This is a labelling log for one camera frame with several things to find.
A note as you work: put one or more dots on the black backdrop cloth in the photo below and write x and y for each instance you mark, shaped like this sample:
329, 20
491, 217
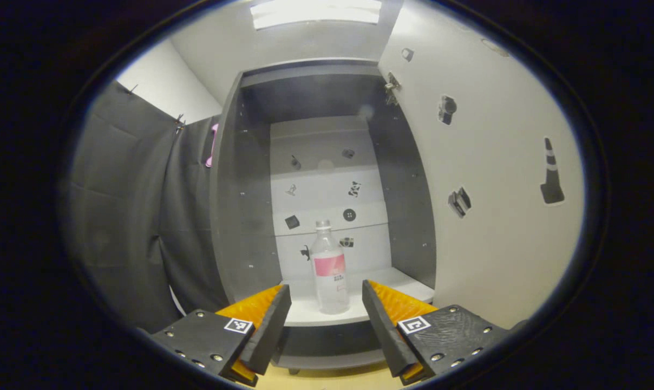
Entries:
126, 216

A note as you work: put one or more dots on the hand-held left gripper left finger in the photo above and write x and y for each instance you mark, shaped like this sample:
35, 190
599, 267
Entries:
270, 336

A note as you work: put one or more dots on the metal door hinge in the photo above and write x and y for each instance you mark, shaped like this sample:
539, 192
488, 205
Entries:
392, 88

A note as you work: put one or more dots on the clear bottle with pink label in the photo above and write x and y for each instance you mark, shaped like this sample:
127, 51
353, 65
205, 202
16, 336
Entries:
329, 281

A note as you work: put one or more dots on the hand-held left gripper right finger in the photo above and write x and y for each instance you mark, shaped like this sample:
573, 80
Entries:
384, 330

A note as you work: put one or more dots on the dark grey cabinet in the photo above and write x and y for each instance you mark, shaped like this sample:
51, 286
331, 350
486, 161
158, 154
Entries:
246, 216

